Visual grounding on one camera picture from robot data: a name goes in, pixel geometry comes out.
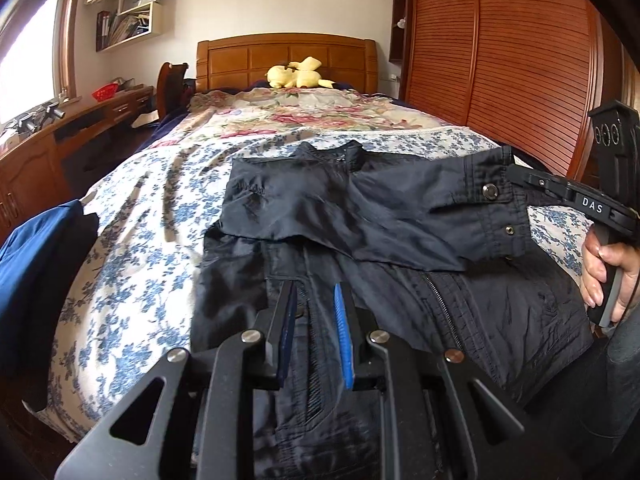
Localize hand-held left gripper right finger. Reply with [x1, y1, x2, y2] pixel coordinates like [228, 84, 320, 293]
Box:
[332, 280, 583, 480]

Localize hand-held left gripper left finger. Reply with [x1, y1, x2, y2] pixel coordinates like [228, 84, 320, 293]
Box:
[54, 280, 301, 480]

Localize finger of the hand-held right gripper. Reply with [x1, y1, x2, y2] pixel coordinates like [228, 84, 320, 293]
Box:
[505, 165, 576, 206]

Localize black jacket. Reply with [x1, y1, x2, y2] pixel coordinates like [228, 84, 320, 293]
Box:
[192, 140, 596, 480]

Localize person's right hand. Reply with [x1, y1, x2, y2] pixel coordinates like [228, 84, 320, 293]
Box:
[580, 232, 640, 322]

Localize wooden louvred wardrobe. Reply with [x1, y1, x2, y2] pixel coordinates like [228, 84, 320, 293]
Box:
[400, 0, 636, 181]

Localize bed with floral blue quilt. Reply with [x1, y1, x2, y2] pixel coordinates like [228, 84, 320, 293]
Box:
[37, 125, 596, 441]

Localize red floral quilt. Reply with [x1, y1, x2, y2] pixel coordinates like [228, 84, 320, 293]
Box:
[150, 87, 466, 150]

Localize wooden corner shelf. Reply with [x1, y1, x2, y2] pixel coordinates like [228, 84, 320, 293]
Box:
[389, 0, 408, 66]

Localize person's grey pants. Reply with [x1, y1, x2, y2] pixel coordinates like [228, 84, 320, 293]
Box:
[520, 320, 640, 480]

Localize yellow plush toy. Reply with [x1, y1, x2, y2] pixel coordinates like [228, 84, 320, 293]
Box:
[265, 56, 335, 91]

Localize blue cloth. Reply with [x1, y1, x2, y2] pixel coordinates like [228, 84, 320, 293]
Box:
[0, 200, 101, 376]

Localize wooden chair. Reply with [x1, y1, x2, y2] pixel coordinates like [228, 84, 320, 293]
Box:
[157, 61, 190, 116]

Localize wooden headboard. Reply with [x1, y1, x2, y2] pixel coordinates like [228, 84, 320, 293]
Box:
[196, 34, 377, 96]

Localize wooden desk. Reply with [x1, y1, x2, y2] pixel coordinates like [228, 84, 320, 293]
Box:
[0, 85, 156, 246]

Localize window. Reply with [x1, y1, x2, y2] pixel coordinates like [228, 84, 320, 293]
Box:
[0, 0, 66, 126]

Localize white wall shelf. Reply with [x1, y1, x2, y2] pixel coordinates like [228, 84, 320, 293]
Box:
[82, 0, 168, 53]

